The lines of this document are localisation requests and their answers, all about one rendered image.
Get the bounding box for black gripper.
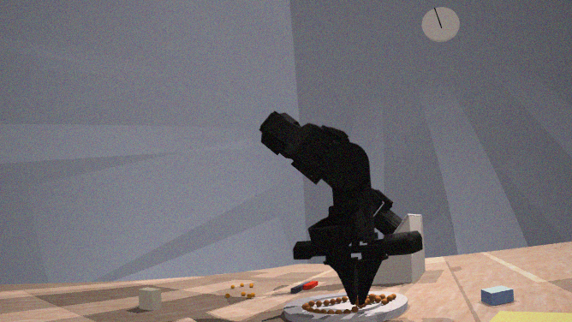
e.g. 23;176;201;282
294;196;423;305

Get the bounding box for yellow flat square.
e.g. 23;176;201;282
489;311;572;322

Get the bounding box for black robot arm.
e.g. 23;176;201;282
259;111;402;252

